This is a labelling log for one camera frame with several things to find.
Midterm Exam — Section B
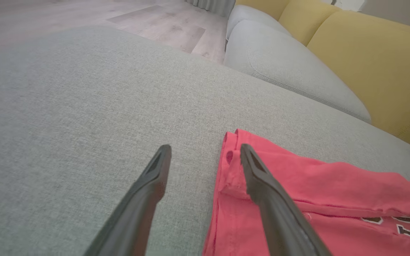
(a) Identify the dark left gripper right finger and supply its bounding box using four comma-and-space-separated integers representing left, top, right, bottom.
240, 143, 333, 256

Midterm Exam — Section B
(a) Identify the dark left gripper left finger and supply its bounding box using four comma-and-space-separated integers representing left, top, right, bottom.
84, 144, 172, 256

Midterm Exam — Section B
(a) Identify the red shirt with black lettering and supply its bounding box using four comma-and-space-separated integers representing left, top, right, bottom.
202, 129, 410, 256

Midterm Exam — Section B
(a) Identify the wide grey sofa seat cushion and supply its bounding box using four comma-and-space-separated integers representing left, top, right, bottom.
225, 20, 372, 124

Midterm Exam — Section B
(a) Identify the large yellow sofa back cushion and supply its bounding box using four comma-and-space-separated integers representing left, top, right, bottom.
306, 11, 410, 147

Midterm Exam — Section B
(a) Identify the medium yellow sofa back cushion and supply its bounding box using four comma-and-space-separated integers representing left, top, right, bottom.
278, 0, 341, 46

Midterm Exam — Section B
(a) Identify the small grey sofa seat cushion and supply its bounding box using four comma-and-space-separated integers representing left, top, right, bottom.
226, 4, 291, 39

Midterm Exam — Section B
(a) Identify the small yellow sofa back cushion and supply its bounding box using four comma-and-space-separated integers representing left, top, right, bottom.
235, 0, 291, 20

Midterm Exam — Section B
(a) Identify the grey pleated curtain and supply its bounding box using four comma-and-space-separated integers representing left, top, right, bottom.
185, 0, 236, 17

